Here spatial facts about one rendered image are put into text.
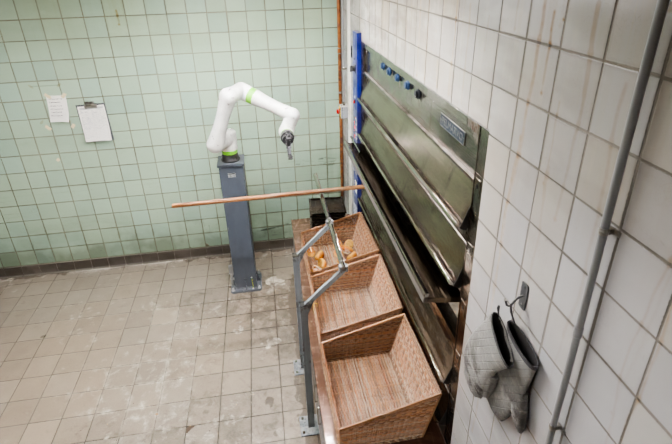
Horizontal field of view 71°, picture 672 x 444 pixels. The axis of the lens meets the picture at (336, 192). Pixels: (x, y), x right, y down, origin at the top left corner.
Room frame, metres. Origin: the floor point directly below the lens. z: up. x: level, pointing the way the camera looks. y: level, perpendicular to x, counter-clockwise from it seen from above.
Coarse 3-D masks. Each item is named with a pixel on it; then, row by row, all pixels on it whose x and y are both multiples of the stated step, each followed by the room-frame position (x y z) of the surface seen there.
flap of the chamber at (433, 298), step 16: (352, 160) 2.90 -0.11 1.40; (368, 160) 2.92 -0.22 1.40; (368, 176) 2.64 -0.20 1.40; (368, 192) 2.42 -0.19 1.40; (384, 192) 2.43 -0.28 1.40; (384, 208) 2.22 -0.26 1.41; (400, 208) 2.24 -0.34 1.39; (384, 224) 2.06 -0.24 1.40; (400, 224) 2.06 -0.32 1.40; (416, 240) 1.91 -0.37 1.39; (400, 256) 1.78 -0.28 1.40; (416, 256) 1.77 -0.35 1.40; (432, 272) 1.65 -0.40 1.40; (416, 288) 1.55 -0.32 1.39; (432, 288) 1.53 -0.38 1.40; (448, 288) 1.54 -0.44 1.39
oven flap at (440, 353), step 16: (368, 208) 3.03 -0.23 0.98; (384, 240) 2.58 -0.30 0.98; (384, 256) 2.44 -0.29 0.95; (400, 272) 2.22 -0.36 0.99; (400, 288) 2.12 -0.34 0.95; (416, 304) 1.94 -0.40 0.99; (416, 320) 1.86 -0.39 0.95; (432, 320) 1.76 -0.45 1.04; (432, 336) 1.70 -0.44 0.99; (432, 352) 1.65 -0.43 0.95; (448, 352) 1.55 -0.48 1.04; (448, 368) 1.50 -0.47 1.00
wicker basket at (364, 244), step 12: (348, 216) 3.18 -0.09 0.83; (360, 216) 3.15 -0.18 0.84; (312, 228) 3.14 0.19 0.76; (336, 228) 3.17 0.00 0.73; (348, 228) 3.19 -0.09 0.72; (360, 228) 3.09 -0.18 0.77; (360, 240) 3.01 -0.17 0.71; (372, 240) 2.81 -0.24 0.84; (324, 252) 3.05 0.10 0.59; (360, 252) 2.94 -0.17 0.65; (372, 252) 2.66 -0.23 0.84; (312, 264) 2.90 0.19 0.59; (336, 264) 2.62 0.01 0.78; (324, 276) 2.75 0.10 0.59
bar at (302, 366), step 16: (336, 240) 2.28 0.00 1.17; (336, 272) 2.05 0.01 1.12; (320, 288) 2.03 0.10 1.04; (304, 304) 2.01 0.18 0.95; (304, 320) 1.99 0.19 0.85; (304, 336) 1.99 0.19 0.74; (304, 352) 1.99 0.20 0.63; (304, 368) 1.99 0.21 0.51; (304, 416) 2.07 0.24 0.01; (304, 432) 1.95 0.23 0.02
